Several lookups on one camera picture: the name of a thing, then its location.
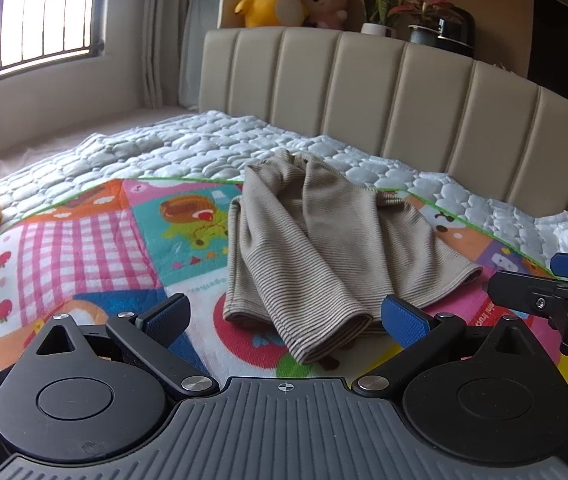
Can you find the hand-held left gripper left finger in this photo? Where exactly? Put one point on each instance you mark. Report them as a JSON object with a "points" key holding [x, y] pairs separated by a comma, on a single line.
{"points": [[166, 319]]}

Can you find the barred window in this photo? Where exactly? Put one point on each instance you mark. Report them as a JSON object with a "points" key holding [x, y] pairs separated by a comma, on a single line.
{"points": [[38, 15]]}

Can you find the white quilted mattress pad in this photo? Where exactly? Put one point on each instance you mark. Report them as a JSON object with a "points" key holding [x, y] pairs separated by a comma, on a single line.
{"points": [[223, 135]]}

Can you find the beige padded headboard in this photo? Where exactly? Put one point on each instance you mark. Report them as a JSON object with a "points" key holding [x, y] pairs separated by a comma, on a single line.
{"points": [[364, 90]]}

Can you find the beige curtain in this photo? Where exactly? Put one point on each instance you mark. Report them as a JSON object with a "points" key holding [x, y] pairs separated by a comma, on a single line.
{"points": [[161, 35]]}

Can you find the red-leaf plant in dark pot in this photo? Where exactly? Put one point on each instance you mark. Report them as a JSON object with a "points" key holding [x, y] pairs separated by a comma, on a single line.
{"points": [[421, 36]]}

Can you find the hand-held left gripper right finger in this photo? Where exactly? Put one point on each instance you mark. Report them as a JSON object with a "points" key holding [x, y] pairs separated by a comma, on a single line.
{"points": [[405, 322]]}

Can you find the wooden headboard shelf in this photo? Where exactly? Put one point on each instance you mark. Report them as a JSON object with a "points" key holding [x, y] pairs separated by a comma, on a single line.
{"points": [[504, 20]]}

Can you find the pale grey cloth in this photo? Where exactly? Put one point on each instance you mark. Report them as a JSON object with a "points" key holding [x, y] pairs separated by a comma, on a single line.
{"points": [[201, 45]]}

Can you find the colourful printed play mat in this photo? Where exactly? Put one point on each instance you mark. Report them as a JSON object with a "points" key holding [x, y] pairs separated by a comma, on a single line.
{"points": [[88, 240]]}

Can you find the black jar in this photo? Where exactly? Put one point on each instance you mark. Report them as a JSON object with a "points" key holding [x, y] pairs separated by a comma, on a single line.
{"points": [[456, 35]]}

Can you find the green plant in white pot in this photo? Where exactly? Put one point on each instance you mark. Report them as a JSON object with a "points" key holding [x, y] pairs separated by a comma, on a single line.
{"points": [[378, 29]]}

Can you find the beige striped pants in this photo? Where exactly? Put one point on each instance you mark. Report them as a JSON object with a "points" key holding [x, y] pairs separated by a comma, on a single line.
{"points": [[314, 240]]}

